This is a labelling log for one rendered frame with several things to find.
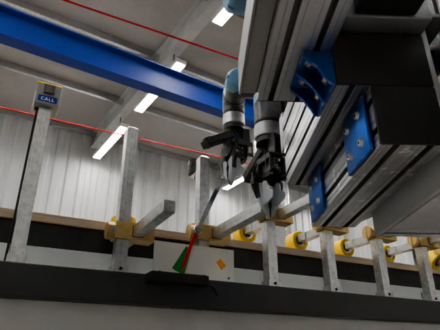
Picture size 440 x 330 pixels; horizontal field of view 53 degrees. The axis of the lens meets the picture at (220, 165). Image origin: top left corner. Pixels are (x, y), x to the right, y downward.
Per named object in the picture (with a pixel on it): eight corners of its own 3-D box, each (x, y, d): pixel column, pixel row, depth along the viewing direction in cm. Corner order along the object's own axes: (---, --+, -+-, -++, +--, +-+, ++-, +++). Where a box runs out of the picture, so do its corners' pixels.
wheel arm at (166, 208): (175, 216, 104) (176, 199, 106) (162, 214, 103) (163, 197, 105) (124, 255, 139) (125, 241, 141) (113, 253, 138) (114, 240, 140)
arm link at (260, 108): (279, 82, 120) (249, 88, 123) (281, 116, 116) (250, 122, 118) (284, 97, 127) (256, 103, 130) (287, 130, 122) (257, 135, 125)
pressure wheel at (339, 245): (348, 235, 192) (337, 243, 187) (357, 251, 191) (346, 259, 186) (338, 238, 197) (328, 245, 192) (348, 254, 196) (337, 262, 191)
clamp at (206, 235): (230, 243, 137) (230, 228, 139) (191, 238, 131) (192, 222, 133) (222, 247, 141) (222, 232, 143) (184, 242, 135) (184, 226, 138)
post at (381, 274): (395, 318, 158) (375, 194, 178) (388, 317, 156) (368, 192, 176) (387, 319, 160) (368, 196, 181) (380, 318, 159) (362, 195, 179)
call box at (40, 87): (59, 109, 126) (63, 86, 129) (33, 103, 123) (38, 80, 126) (55, 120, 131) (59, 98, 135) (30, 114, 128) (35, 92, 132)
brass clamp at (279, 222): (294, 223, 151) (293, 209, 153) (261, 217, 145) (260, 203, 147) (284, 228, 156) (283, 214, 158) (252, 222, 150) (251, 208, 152)
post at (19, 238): (25, 264, 108) (54, 108, 127) (3, 261, 105) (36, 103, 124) (23, 267, 111) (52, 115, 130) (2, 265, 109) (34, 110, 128)
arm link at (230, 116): (229, 108, 145) (218, 120, 152) (229, 120, 143) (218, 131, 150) (249, 114, 148) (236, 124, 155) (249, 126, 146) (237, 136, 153)
